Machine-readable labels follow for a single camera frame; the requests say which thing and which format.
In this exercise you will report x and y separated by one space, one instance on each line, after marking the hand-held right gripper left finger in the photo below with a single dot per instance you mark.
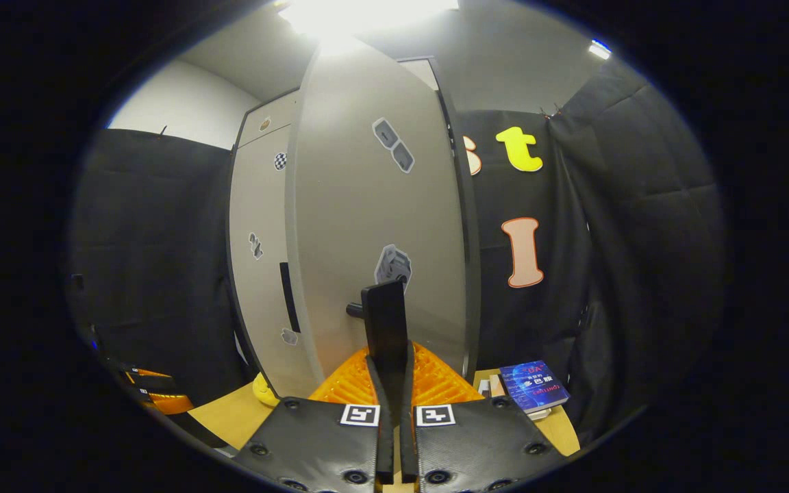
385 445

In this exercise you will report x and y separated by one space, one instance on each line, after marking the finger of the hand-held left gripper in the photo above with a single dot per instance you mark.
151 376
172 404

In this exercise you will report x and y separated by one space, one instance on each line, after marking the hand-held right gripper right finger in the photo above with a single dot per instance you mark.
407 445

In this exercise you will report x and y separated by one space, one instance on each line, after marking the grey double-door shoe cabinet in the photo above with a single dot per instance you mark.
473 274

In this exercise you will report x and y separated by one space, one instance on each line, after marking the grey cabinet door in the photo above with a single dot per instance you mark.
353 205
261 192

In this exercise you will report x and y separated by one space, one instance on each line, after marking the yellow plush toy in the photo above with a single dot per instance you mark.
264 394

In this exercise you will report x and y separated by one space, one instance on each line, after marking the black backdrop cloth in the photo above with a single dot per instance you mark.
155 239
641 239

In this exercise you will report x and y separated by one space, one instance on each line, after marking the blue book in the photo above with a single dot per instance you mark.
535 387

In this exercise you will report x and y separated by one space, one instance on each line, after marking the large ceiling light panel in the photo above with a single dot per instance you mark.
367 14

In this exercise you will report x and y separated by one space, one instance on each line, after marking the small ceiling light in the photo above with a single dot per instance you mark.
599 49

